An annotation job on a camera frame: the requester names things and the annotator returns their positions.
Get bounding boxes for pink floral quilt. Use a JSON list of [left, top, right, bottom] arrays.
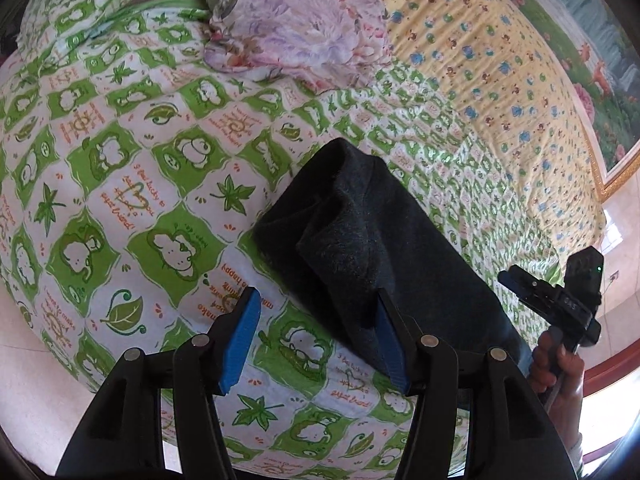
[[189, 0, 401, 97]]

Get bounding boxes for yellow printed bed sheet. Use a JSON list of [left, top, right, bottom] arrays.
[[382, 0, 607, 266]]

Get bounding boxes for green panda print quilt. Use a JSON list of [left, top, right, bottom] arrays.
[[0, 0, 566, 478]]

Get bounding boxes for dark grey pants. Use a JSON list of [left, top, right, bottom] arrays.
[[252, 138, 535, 394]]

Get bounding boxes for landscape wall poster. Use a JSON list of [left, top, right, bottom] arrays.
[[468, 0, 640, 204]]

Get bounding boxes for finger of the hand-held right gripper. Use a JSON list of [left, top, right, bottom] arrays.
[[498, 265, 553, 313]]

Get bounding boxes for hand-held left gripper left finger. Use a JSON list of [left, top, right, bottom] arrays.
[[56, 287, 263, 480]]

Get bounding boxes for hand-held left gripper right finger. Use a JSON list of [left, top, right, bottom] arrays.
[[376, 288, 584, 480]]

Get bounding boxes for person's right hand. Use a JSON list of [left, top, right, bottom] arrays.
[[529, 332, 585, 461]]

